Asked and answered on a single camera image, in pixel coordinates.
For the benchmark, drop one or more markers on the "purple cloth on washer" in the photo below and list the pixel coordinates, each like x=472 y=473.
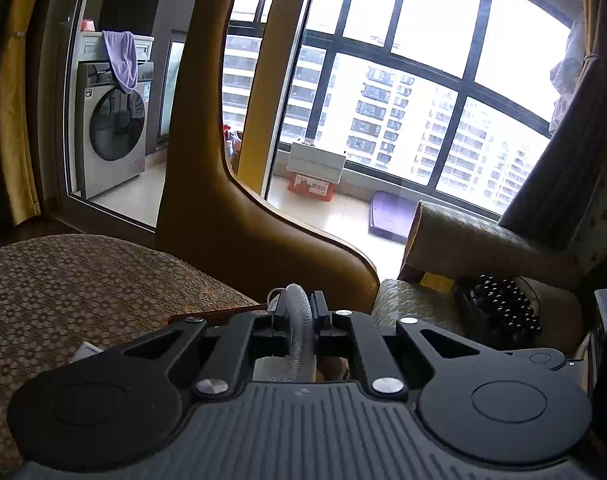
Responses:
x=121 y=51

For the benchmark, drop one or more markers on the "brown leather chair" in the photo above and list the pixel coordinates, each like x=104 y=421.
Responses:
x=212 y=221

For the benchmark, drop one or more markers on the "purple floor mat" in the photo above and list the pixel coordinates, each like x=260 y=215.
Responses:
x=391 y=216

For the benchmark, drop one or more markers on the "white cardboard box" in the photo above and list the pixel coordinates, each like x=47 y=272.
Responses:
x=309 y=161

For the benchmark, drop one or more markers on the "white mesh face mask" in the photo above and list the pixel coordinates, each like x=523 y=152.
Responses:
x=300 y=364

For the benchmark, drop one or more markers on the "red storage box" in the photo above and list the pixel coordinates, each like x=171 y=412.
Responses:
x=216 y=317

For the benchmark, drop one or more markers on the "washing machine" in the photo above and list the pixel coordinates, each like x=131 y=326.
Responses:
x=111 y=124

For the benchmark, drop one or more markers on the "patterned cushion roll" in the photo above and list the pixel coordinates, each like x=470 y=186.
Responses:
x=454 y=244

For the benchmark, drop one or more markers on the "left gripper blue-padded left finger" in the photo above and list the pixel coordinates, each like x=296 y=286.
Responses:
x=231 y=350

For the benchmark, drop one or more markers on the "black spiky massage mat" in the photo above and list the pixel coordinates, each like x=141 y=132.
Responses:
x=503 y=313

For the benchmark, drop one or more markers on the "yellow curtain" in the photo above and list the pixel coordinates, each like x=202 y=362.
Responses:
x=14 y=140

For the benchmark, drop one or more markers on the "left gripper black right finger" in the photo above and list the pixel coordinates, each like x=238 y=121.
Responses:
x=355 y=337

